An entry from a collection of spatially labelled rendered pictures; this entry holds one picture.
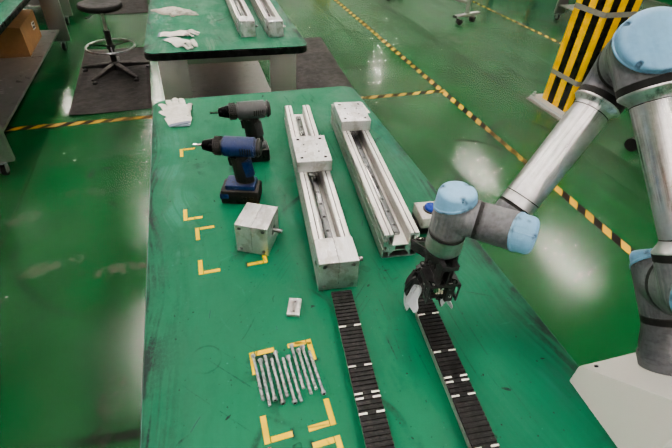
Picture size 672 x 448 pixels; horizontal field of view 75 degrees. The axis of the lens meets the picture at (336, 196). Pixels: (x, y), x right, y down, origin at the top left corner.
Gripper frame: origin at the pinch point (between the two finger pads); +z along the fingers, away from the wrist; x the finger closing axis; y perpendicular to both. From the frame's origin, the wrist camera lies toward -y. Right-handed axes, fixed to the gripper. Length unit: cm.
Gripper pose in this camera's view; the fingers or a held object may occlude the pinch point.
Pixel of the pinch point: (423, 302)
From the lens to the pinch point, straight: 111.4
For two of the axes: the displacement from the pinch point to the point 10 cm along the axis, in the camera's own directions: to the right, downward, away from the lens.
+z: -0.5, 8.0, 6.0
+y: 1.8, 6.0, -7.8
